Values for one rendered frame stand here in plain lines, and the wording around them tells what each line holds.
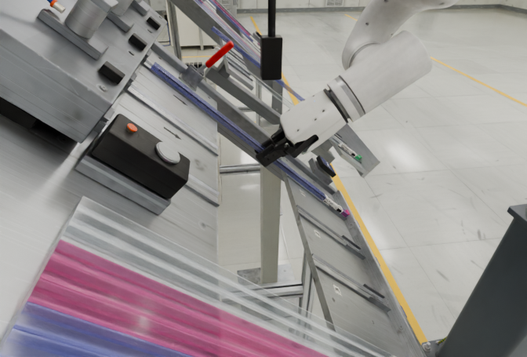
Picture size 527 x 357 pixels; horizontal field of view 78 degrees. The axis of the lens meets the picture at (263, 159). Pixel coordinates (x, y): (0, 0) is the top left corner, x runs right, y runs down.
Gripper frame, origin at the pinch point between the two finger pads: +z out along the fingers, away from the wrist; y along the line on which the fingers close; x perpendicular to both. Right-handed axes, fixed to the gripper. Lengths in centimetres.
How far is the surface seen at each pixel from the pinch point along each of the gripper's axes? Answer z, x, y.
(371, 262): -4.4, 24.9, 13.8
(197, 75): 1.7, -18.2, -5.1
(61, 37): 0.6, -33.4, 23.4
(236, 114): 1.7, -6.7, -8.1
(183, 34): 90, 21, -440
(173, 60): 3.9, -22.2, -8.1
